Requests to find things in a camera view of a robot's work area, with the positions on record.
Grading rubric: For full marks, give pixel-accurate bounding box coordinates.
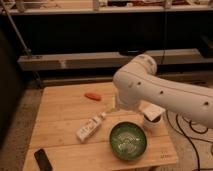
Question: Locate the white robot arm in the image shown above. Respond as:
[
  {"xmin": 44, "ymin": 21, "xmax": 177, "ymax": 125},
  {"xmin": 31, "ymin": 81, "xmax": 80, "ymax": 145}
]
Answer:
[{"xmin": 113, "ymin": 54, "xmax": 213, "ymax": 129}]

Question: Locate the orange carrot toy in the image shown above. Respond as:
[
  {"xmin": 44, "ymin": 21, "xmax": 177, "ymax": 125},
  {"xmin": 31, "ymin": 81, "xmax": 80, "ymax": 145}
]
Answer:
[{"xmin": 84, "ymin": 93, "xmax": 102, "ymax": 101}]

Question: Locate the long grey shelf beam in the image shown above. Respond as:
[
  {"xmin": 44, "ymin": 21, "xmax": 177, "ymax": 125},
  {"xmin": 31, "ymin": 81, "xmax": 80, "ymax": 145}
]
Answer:
[{"xmin": 18, "ymin": 49, "xmax": 213, "ymax": 71}]

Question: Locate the green bowl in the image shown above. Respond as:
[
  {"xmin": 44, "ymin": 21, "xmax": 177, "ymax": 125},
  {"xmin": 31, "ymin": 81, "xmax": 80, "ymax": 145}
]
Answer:
[{"xmin": 109, "ymin": 122, "xmax": 147, "ymax": 161}]

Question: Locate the white cup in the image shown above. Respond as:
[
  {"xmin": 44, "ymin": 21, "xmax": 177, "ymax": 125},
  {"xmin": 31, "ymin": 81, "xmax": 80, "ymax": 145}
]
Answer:
[{"xmin": 143, "ymin": 104, "xmax": 165, "ymax": 131}]

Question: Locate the metal diagonal pole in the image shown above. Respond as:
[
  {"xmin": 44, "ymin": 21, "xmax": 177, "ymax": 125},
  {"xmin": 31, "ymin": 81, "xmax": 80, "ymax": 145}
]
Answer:
[{"xmin": 0, "ymin": 0, "xmax": 42, "ymax": 88}]

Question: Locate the black phone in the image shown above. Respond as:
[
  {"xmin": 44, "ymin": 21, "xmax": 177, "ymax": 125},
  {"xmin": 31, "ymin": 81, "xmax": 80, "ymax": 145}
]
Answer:
[{"xmin": 34, "ymin": 149, "xmax": 53, "ymax": 171}]

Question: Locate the upper wooden shelf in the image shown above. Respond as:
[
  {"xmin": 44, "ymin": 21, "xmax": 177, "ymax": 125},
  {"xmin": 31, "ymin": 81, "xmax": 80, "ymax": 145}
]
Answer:
[{"xmin": 0, "ymin": 0, "xmax": 213, "ymax": 15}]

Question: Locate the black floor cable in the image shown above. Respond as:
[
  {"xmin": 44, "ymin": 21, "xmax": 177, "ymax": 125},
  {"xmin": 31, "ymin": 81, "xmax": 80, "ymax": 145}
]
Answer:
[{"xmin": 165, "ymin": 110, "xmax": 213, "ymax": 171}]

